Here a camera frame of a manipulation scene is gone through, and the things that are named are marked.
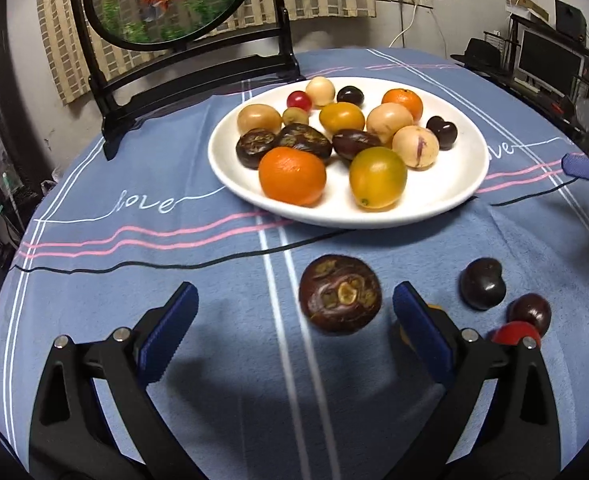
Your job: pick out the black speaker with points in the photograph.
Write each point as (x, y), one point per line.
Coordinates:
(570, 17)

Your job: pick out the purple streaked pepino melon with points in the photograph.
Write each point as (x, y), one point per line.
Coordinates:
(414, 146)

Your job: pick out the white keyboard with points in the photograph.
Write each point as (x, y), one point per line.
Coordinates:
(524, 85)

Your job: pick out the black computer desk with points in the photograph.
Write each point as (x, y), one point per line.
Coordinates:
(534, 100)

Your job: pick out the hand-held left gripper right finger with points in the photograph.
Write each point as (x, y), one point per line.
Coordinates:
(422, 330)

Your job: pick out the small orange fruit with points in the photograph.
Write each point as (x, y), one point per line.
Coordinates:
(405, 332)

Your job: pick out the pale yellow pepino melon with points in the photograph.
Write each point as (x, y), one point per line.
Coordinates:
(389, 122)

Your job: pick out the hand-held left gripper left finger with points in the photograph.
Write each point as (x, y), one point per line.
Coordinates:
(172, 327)

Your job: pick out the heart-shaped dark purple plum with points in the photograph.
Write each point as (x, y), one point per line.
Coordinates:
(442, 132)

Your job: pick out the dark brown mottled fruit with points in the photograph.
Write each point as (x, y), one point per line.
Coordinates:
(254, 149)
(302, 140)
(340, 294)
(354, 142)

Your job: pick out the small round beige fruit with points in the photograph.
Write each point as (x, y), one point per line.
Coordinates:
(320, 91)

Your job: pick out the yellow-orange tomato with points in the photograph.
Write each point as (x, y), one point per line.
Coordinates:
(342, 117)

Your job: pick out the red cherry tomato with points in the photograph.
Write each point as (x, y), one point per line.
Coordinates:
(512, 332)
(298, 100)

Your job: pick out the white round plate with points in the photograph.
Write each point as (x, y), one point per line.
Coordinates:
(424, 200)

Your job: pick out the tan round fruit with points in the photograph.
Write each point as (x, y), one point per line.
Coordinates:
(259, 119)

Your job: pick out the blue striped tablecloth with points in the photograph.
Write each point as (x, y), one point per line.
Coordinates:
(124, 310)

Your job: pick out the black hat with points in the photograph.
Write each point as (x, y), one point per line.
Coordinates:
(482, 50)

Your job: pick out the orange mandarin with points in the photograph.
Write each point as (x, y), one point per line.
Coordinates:
(292, 176)
(402, 103)

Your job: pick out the yellow cardboard box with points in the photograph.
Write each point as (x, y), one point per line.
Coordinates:
(529, 6)

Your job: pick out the computer monitor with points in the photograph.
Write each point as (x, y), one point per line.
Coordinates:
(547, 60)

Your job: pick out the large yellow-green tomato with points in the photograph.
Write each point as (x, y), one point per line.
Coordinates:
(378, 177)

